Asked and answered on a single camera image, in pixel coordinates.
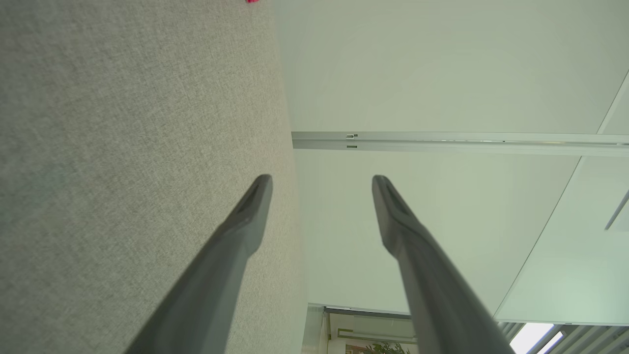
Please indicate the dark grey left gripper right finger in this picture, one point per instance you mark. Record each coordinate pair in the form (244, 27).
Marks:
(432, 285)

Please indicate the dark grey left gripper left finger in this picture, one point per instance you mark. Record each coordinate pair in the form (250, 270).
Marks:
(216, 275)

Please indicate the green potted plant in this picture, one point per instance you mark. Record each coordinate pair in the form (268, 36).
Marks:
(388, 348)

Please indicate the grey aluminium partition post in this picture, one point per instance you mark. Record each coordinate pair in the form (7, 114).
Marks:
(442, 143)

